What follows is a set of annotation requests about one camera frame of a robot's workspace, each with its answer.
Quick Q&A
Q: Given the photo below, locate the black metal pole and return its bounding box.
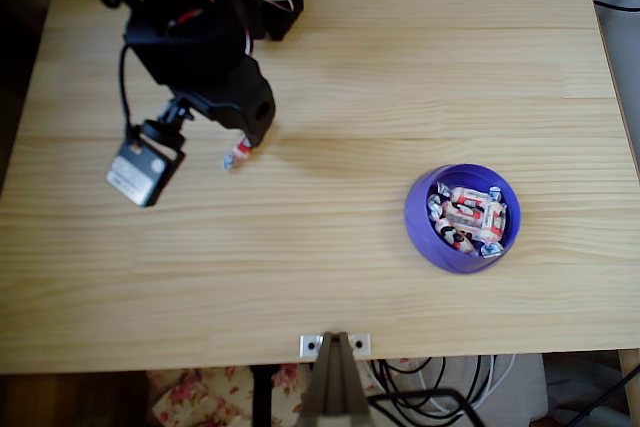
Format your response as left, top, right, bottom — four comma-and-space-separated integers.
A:
249, 365, 275, 427

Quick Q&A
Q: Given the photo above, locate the silver metal bracket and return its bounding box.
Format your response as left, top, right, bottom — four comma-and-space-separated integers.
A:
299, 332, 372, 359

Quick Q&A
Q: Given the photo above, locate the white cable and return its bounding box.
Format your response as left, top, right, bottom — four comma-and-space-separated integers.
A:
368, 354, 516, 414

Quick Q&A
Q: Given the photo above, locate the black coiled cable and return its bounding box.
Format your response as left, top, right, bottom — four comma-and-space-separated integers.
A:
373, 355, 497, 419

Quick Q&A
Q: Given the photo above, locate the wooden table leg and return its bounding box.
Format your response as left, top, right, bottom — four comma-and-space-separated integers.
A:
617, 349, 640, 427

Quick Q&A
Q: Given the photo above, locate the floral patterned cloth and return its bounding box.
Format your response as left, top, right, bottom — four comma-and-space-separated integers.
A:
147, 365, 321, 427

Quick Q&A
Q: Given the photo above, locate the black camera box white label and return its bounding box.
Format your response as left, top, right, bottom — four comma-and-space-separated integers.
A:
104, 119, 188, 209

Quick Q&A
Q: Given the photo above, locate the purple plastic bowl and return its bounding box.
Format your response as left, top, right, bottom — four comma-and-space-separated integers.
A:
403, 162, 523, 276

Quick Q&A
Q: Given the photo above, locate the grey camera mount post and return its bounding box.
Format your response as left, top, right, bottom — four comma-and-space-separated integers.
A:
298, 330, 372, 419

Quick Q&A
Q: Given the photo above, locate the thin black camera cable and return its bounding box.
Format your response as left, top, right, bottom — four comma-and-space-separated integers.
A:
118, 43, 137, 139

